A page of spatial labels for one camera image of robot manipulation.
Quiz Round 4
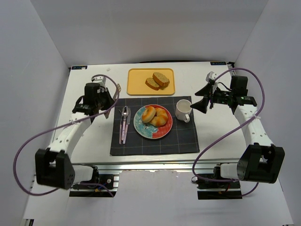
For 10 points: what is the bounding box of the orange striped round bread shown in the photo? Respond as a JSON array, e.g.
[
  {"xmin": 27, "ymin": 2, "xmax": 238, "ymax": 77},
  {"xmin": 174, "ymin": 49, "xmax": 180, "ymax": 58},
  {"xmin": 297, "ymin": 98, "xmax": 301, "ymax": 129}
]
[{"xmin": 150, "ymin": 108, "xmax": 168, "ymax": 127}]

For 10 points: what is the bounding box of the ring-shaped bagel bread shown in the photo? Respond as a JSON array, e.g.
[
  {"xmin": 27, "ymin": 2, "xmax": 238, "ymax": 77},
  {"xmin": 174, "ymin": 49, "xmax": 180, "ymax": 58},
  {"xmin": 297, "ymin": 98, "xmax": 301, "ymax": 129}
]
[{"xmin": 142, "ymin": 106, "xmax": 156, "ymax": 123}]

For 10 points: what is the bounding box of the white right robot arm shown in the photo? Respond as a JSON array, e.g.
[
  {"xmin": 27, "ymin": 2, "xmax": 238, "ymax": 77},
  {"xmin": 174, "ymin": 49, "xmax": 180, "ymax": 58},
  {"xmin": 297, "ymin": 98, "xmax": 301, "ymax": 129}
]
[{"xmin": 191, "ymin": 72, "xmax": 285, "ymax": 184}]

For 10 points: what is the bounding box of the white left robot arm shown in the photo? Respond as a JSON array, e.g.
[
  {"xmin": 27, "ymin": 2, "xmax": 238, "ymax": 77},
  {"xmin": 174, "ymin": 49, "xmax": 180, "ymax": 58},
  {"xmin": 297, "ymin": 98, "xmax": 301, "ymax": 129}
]
[{"xmin": 35, "ymin": 81, "xmax": 114, "ymax": 190}]

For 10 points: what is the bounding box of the rear bread slice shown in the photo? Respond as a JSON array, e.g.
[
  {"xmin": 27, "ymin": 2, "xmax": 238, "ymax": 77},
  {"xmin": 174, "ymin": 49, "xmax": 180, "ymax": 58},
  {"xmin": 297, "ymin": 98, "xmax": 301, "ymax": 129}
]
[{"xmin": 152, "ymin": 72, "xmax": 170, "ymax": 87}]

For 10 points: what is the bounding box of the white mug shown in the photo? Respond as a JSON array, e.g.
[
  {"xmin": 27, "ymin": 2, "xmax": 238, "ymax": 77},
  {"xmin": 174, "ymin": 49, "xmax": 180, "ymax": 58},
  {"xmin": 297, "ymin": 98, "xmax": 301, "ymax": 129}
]
[{"xmin": 175, "ymin": 99, "xmax": 192, "ymax": 123}]

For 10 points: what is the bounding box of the yellow tray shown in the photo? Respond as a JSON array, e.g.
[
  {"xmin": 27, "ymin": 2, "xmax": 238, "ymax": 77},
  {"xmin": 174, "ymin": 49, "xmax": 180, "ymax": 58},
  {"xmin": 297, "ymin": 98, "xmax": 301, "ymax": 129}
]
[{"xmin": 127, "ymin": 68, "xmax": 175, "ymax": 96}]

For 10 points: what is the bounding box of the red and teal plate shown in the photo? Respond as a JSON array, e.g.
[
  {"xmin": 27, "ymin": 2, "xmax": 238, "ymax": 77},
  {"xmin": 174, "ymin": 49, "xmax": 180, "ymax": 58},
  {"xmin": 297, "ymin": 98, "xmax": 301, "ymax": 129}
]
[{"xmin": 134, "ymin": 105, "xmax": 173, "ymax": 139}]

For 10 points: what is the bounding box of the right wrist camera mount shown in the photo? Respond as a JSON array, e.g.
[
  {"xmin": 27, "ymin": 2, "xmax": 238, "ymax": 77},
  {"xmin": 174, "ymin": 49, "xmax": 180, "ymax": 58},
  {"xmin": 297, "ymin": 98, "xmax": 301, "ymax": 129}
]
[{"xmin": 206, "ymin": 71, "xmax": 218, "ymax": 94}]

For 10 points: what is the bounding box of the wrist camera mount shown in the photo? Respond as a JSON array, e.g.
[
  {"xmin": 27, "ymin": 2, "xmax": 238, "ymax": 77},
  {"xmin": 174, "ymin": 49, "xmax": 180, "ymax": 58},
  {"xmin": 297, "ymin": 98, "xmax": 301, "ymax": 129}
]
[
  {"xmin": 206, "ymin": 71, "xmax": 218, "ymax": 94},
  {"xmin": 91, "ymin": 74, "xmax": 106, "ymax": 92}
]

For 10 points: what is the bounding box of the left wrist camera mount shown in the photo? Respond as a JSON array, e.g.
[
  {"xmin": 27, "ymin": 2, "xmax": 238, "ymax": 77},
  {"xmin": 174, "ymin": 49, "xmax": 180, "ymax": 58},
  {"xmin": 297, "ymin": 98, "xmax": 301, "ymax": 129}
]
[{"xmin": 91, "ymin": 74, "xmax": 106, "ymax": 92}]

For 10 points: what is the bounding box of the pink-handled knife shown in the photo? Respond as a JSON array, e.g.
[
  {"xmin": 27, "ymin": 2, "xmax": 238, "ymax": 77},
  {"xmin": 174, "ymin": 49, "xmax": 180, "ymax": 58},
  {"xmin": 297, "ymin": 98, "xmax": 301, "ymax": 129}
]
[{"xmin": 122, "ymin": 106, "xmax": 131, "ymax": 144}]

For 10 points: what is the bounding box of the aluminium frame rail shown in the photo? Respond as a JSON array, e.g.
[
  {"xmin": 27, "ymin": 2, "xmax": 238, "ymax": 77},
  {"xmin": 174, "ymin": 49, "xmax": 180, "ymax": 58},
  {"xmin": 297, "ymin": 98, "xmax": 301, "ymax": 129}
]
[{"xmin": 70, "ymin": 161, "xmax": 238, "ymax": 175}]

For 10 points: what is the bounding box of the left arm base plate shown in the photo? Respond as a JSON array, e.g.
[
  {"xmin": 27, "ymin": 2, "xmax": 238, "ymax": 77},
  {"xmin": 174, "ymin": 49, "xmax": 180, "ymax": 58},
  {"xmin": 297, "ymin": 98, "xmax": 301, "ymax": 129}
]
[{"xmin": 69, "ymin": 173, "xmax": 120, "ymax": 197}]

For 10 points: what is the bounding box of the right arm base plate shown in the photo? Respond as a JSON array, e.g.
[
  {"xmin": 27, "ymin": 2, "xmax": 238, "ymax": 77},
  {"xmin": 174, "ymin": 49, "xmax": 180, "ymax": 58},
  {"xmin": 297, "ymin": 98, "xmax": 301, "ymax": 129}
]
[{"xmin": 196, "ymin": 179, "xmax": 242, "ymax": 200}]

